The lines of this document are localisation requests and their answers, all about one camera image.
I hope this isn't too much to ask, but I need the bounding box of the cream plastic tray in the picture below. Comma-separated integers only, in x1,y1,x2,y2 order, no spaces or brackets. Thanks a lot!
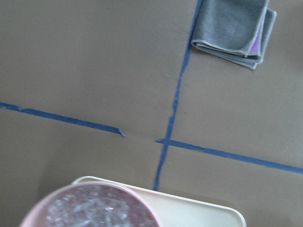
72,176,247,227

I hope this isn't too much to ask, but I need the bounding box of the pile of clear ice cubes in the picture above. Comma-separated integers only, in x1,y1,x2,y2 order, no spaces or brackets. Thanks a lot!
46,185,154,227

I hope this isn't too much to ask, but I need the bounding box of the folded grey cloth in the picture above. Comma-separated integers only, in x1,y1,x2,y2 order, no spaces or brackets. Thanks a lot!
191,0,277,70

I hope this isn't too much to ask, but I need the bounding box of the pink bowl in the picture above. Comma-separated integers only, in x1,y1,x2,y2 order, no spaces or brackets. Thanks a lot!
20,181,162,227

